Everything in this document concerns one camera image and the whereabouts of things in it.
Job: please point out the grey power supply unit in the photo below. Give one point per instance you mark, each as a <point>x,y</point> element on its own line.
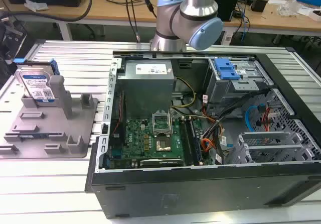
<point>148,88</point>

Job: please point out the CPU socket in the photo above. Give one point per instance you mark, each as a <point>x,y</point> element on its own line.
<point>163,145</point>

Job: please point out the blue disk bay latch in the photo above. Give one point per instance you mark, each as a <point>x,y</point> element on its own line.
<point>225,69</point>

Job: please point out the black box on desk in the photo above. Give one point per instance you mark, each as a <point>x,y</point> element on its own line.
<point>259,3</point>

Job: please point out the black equipment beside table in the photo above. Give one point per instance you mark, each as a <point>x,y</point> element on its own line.
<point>10,43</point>

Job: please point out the hard disk in blue carrier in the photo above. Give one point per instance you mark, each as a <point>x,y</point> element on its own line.
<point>37,83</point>

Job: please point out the wooden desk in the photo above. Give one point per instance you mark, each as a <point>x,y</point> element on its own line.
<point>125,10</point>

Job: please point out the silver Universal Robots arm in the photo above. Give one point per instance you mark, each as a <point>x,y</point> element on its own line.
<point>183,20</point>

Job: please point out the metal disk bay cage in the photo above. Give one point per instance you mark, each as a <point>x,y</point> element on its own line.
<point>238,83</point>

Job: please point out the RAM stick on rack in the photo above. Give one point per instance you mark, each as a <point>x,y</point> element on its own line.
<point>35,135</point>

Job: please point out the black open PC case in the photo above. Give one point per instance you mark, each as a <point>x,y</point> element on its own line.
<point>190,183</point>

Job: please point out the green motherboard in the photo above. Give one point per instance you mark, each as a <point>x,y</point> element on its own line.
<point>140,141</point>

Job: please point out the grey parts rack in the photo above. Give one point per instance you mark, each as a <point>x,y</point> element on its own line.
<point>50,128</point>

